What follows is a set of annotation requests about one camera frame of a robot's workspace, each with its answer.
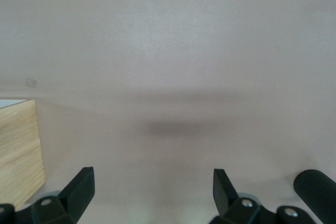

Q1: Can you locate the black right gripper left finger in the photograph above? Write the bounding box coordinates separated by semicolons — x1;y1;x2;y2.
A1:
30;166;95;224

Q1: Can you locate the light wooden drawer cabinet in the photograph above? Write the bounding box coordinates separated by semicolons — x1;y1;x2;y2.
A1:
0;99;46;210

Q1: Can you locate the black ribbed cylinder vase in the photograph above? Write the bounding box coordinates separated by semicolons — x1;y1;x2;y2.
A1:
293;169;336;224

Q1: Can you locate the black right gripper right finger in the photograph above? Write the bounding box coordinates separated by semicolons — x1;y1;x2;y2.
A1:
208;168;263;224

